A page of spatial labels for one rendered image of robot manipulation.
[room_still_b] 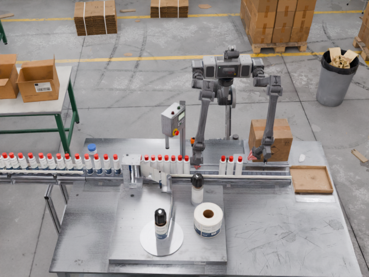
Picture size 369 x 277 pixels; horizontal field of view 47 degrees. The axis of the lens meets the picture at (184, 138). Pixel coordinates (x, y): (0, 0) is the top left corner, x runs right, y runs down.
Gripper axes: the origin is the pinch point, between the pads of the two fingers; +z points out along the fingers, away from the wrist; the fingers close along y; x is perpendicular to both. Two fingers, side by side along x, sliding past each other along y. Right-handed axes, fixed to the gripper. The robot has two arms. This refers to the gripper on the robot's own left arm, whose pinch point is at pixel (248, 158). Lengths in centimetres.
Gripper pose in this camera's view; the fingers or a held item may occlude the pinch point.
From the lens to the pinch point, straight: 333.9
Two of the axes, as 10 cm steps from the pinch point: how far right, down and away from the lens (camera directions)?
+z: -6.5, 5.5, 5.3
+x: 7.6, 4.8, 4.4
